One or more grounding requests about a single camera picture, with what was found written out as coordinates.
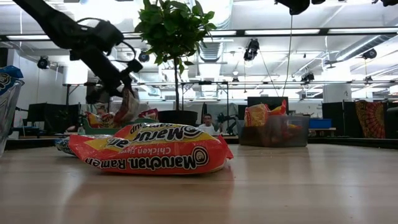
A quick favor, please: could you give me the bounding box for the orange mandala patterned cloth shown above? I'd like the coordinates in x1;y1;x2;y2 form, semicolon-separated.
355;100;386;139

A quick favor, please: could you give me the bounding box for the black partition screen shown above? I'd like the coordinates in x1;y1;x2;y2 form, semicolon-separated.
322;101;357;138

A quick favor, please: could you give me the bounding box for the green plastic bin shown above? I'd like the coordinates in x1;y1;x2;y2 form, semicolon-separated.
81;117;159;135

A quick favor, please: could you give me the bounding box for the green leafy potted tree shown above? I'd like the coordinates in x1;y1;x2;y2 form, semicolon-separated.
134;0;217;112

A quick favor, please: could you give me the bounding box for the beige hanging cloth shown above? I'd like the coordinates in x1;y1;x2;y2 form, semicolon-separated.
79;101;154;121

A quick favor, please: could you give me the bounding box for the white box cabinet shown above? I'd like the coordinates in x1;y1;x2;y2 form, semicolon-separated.
322;83;353;103

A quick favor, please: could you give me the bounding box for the red Maruchan ramen packet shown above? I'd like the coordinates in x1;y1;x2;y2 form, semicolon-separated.
113;88;141;124
101;112;116;128
138;108;159;121
85;111;104;129

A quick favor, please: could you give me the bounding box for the clear plastic bin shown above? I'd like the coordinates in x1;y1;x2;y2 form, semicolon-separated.
0;77;25;158

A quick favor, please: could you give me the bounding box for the blue storage crate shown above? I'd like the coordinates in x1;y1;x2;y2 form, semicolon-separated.
309;118;333;129

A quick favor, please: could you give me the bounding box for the black monitor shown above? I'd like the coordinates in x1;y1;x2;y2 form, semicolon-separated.
247;96;289;116

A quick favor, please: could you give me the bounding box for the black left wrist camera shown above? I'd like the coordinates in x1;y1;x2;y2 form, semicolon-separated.
126;58;144;75

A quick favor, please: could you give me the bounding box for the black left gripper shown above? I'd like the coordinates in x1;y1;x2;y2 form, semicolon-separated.
68;45;137;98

